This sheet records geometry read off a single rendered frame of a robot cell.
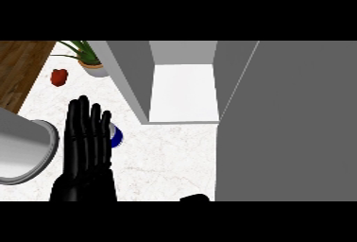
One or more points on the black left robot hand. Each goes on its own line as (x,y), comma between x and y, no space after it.
(85,151)

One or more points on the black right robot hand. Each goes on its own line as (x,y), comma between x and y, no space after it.
(196,198)

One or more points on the blue capped water bottle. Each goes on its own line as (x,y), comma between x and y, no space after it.
(116,136)

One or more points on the grey open cabinet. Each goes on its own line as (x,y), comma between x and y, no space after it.
(176,88)

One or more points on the grey cabinet door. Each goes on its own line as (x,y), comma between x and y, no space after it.
(288,126)

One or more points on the red bell pepper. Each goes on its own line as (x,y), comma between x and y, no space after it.
(60,77)

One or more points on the potted green plant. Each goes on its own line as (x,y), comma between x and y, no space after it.
(88,60)

